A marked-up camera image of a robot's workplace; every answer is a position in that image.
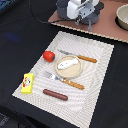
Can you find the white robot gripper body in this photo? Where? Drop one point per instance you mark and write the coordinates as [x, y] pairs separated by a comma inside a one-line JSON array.
[[79, 9]]

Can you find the small grey saucepan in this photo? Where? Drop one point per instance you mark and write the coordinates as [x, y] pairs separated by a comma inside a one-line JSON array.
[[91, 19]]

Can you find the red toy tomato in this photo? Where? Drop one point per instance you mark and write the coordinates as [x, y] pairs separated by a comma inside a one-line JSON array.
[[49, 56]]

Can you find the yellow butter box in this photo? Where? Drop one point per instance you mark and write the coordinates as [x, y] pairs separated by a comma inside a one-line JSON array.
[[27, 83]]

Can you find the tall grey pot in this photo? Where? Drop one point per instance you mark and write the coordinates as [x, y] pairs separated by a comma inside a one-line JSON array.
[[62, 8]]

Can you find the cream bowl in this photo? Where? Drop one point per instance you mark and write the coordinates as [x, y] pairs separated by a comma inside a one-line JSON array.
[[122, 16]]

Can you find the white toy fish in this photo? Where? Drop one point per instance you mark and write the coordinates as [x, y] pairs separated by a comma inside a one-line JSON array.
[[67, 63]]

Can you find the round wooden plate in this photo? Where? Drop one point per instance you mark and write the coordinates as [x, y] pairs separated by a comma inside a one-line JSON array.
[[70, 72]]

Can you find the brown toy sausage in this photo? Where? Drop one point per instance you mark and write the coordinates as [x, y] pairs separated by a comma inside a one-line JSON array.
[[55, 94]]

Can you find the knife with wooden handle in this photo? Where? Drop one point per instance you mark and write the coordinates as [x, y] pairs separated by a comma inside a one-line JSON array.
[[80, 56]]

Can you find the fork with wooden handle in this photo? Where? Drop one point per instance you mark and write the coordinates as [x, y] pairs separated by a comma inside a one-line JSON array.
[[54, 77]]

